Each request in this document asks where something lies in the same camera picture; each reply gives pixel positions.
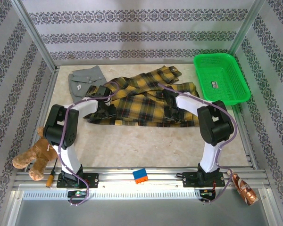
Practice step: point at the yellow plaid long sleeve shirt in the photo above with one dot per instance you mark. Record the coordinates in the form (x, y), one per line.
(141, 103)

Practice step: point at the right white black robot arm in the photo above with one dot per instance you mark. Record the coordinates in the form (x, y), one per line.
(211, 155)

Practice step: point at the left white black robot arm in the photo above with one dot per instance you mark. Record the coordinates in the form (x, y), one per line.
(68, 155)

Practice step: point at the grey folded polo shirt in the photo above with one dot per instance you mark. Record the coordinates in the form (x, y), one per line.
(76, 81)

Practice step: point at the small label in basket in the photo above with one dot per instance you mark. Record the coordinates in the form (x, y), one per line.
(215, 85)

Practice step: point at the green plastic basket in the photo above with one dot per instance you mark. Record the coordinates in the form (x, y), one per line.
(222, 77)

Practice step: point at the blue orange toy block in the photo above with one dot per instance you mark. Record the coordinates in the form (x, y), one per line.
(140, 176)

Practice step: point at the brown teddy bear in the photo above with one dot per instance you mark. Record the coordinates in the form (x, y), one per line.
(39, 153)

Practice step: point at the brown foil snack packet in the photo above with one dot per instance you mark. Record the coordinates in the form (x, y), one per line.
(244, 188)

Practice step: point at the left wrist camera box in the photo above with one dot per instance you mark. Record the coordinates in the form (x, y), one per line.
(105, 92)

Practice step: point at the slotted aluminium base rail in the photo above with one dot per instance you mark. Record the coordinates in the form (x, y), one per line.
(120, 175)

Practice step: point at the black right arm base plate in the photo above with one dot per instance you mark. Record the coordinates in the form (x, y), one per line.
(189, 179)

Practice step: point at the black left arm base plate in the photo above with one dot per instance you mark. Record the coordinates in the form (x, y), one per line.
(93, 180)

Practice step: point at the aluminium corner post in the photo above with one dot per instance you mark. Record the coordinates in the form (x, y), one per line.
(35, 35)
(246, 26)

